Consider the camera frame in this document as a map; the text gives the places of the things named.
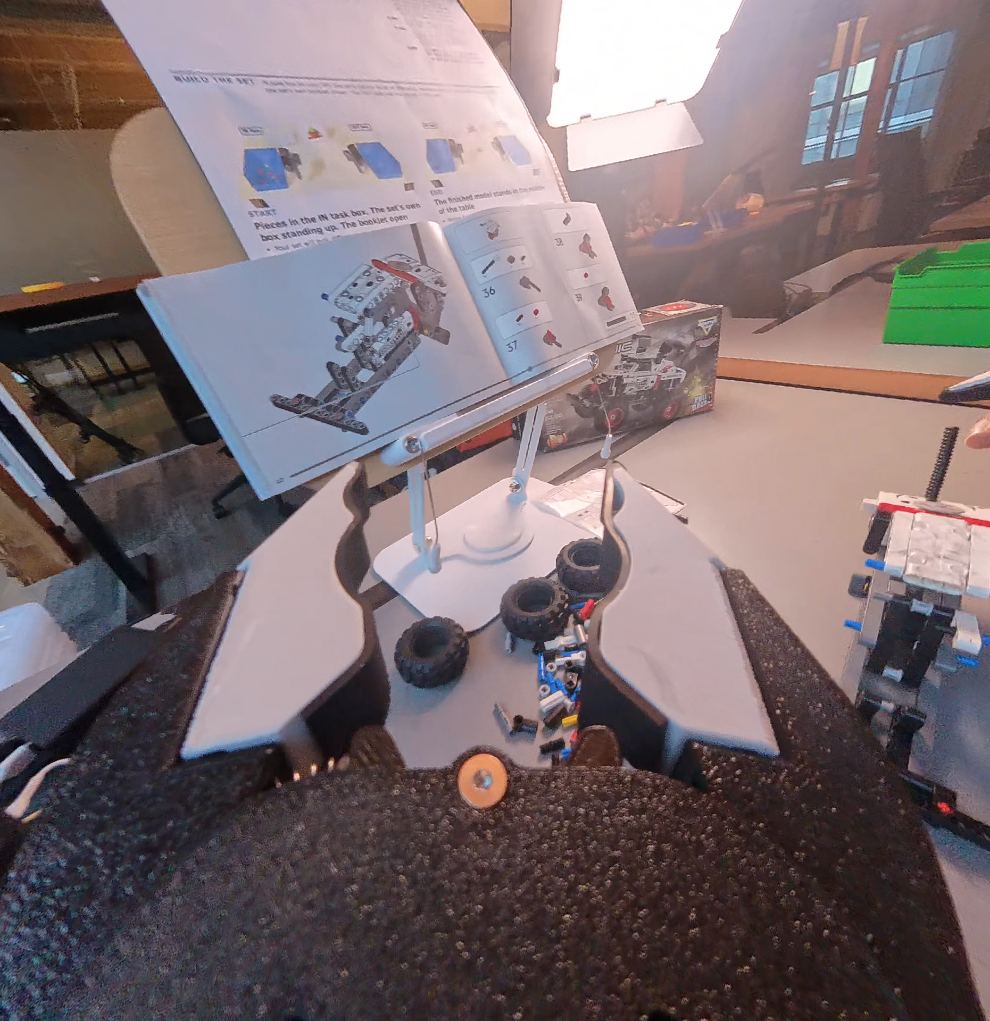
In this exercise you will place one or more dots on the white book stand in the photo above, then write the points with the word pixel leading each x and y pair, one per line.
pixel 495 550

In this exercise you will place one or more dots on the white sticker sheet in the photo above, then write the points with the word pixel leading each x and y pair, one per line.
pixel 590 498

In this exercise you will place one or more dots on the printed instruction sheet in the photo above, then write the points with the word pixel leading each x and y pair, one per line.
pixel 327 104

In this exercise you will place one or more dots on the green storage bin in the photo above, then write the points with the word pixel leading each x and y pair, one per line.
pixel 949 295

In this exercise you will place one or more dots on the toy truck chassis model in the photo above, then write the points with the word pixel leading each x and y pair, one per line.
pixel 926 574

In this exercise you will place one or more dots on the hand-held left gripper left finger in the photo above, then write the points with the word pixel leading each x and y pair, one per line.
pixel 287 622

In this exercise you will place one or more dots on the grey table with wooden edge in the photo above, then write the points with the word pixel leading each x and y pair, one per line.
pixel 822 335

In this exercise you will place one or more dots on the toy truck set box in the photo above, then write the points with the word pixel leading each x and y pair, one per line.
pixel 662 375

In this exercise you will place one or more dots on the pile of small toy pieces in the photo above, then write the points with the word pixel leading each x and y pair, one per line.
pixel 558 686

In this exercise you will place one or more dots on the toy instruction booklet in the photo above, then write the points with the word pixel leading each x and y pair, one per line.
pixel 287 351

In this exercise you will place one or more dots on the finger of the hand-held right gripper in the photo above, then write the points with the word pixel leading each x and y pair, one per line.
pixel 985 389

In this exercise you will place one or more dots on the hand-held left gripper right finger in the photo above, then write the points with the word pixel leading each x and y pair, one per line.
pixel 678 630

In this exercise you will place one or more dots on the paned window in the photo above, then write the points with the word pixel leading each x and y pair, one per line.
pixel 878 96

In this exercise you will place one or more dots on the white plastic bag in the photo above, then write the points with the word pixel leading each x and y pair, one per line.
pixel 24 646

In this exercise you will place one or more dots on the studio light panel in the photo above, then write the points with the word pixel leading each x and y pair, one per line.
pixel 630 56

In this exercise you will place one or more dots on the black side table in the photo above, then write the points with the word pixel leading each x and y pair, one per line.
pixel 64 335

